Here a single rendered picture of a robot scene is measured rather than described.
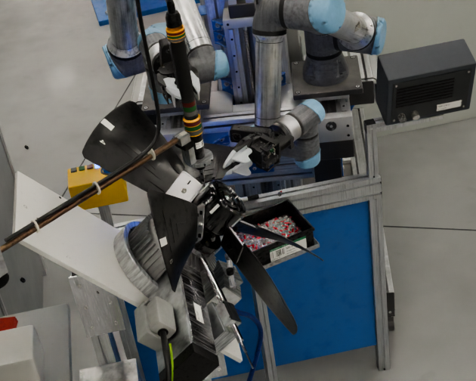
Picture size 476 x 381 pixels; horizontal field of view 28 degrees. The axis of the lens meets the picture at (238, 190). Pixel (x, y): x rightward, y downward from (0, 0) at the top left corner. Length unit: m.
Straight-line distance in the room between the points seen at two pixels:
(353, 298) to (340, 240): 0.26
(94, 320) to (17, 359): 0.21
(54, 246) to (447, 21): 2.70
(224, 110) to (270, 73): 0.55
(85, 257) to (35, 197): 0.19
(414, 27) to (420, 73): 1.71
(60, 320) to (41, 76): 3.22
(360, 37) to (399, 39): 1.56
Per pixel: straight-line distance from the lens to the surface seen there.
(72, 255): 2.22
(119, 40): 2.94
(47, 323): 2.66
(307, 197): 2.93
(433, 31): 4.47
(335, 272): 3.16
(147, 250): 2.31
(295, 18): 2.58
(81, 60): 5.78
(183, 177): 2.33
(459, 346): 3.61
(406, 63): 2.76
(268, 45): 2.66
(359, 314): 3.32
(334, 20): 2.59
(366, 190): 2.96
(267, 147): 2.52
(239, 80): 3.19
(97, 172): 2.78
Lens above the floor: 2.61
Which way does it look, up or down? 36 degrees down
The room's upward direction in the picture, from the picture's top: 9 degrees counter-clockwise
